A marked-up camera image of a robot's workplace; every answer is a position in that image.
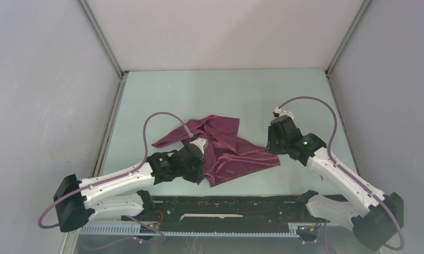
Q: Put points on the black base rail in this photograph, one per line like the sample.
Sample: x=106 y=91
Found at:
x=239 y=214

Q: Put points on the right aluminium corner post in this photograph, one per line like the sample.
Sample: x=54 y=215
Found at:
x=363 y=9

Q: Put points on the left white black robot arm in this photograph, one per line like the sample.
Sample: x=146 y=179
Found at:
x=123 y=193

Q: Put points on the maroon satin cloth napkin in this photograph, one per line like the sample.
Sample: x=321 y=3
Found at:
x=227 y=156

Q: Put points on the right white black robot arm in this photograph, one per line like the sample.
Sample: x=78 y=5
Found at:
x=373 y=216

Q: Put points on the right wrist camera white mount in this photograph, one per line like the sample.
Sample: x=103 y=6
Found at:
x=278 y=112

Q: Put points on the left aluminium corner post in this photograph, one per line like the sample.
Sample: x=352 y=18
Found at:
x=99 y=34

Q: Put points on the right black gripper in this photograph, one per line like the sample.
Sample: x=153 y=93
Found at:
x=270 y=146

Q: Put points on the white cable duct strip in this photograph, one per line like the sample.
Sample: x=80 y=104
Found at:
x=135 y=230

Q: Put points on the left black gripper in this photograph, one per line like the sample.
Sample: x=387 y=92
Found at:
x=199 y=175

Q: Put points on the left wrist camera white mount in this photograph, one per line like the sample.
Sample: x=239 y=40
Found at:
x=201 y=143

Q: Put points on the aluminium corner post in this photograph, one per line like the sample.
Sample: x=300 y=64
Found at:
x=363 y=9
x=99 y=34

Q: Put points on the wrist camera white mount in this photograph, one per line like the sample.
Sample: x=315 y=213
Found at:
x=201 y=143
x=278 y=112

